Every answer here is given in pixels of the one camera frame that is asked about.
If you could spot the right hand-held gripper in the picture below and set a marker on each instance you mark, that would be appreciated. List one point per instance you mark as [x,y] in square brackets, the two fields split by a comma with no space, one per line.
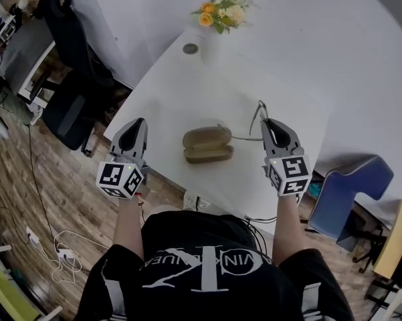
[292,176]

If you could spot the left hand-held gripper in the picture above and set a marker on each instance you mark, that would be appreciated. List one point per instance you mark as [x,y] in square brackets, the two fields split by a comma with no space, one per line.
[117,179]

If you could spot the eyeglasses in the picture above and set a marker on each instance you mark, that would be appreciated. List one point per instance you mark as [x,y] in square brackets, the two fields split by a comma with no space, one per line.
[245,138]

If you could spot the beige glasses case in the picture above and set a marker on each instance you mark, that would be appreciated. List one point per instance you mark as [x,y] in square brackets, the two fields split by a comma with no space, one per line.
[204,149]

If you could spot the person's left forearm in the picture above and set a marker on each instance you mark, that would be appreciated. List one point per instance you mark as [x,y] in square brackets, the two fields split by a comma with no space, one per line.
[127,229]

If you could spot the person's right forearm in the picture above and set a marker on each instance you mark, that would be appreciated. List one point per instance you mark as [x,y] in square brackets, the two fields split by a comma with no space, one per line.
[289,232]

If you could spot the person's left leg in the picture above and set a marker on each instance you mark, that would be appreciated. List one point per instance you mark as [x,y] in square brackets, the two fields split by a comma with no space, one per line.
[164,208]

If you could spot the black office chair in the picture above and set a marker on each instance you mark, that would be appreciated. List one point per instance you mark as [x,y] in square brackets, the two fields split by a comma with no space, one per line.
[73,89]

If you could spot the white table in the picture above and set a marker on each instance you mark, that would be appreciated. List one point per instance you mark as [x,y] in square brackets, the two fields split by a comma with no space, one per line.
[220,89]

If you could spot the blue chair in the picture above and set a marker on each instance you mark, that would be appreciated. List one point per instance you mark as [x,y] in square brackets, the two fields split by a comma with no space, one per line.
[341,199]

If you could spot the white patterned shoe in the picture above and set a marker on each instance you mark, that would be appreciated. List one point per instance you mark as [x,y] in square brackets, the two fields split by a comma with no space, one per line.
[194,202]

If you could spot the white power strip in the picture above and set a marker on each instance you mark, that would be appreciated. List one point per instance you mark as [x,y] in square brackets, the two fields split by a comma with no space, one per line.
[65,254]

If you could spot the white plug adapter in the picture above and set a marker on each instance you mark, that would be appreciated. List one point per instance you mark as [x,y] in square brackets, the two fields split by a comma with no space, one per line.
[32,236]

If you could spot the white vase with flowers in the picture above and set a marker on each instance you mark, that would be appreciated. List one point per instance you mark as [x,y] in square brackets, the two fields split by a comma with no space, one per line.
[220,15]

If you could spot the grey top white desk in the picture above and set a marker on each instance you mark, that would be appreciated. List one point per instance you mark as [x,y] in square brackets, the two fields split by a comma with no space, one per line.
[23,52]

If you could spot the yellow chair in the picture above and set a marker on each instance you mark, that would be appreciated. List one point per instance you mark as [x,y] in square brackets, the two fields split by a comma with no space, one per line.
[394,242]

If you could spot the black printed t-shirt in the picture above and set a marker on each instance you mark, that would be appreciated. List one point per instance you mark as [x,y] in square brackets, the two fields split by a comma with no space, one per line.
[204,293]

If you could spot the green desk panel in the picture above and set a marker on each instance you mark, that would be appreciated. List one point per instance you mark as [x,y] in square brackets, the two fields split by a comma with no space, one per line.
[6,286]

